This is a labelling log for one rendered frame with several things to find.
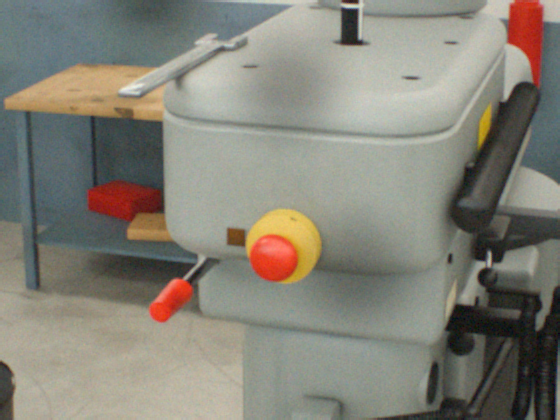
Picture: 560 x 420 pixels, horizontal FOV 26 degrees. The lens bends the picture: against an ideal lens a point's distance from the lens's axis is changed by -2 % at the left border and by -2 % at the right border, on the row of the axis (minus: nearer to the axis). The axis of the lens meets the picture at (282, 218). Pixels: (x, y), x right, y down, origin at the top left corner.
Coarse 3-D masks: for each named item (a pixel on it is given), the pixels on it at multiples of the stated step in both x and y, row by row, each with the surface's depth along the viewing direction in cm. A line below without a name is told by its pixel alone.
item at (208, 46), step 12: (204, 36) 119; (216, 36) 119; (240, 36) 119; (204, 48) 113; (216, 48) 114; (228, 48) 115; (180, 60) 108; (192, 60) 108; (204, 60) 111; (156, 72) 103; (168, 72) 103; (180, 72) 105; (132, 84) 99; (144, 84) 99; (156, 84) 100; (120, 96) 98; (132, 96) 97; (144, 96) 98
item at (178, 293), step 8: (200, 264) 114; (208, 264) 115; (192, 272) 112; (200, 272) 113; (176, 280) 109; (184, 280) 110; (192, 280) 111; (168, 288) 108; (176, 288) 108; (184, 288) 108; (160, 296) 106; (168, 296) 106; (176, 296) 107; (184, 296) 108; (192, 296) 110; (152, 304) 105; (160, 304) 105; (168, 304) 105; (176, 304) 106; (184, 304) 108; (152, 312) 105; (160, 312) 105; (168, 312) 105; (176, 312) 107; (160, 320) 105
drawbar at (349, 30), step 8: (344, 0) 118; (352, 0) 118; (344, 8) 118; (352, 8) 118; (344, 16) 119; (352, 16) 118; (344, 24) 119; (352, 24) 119; (344, 32) 119; (352, 32) 119; (344, 40) 119; (352, 40) 119; (360, 40) 120
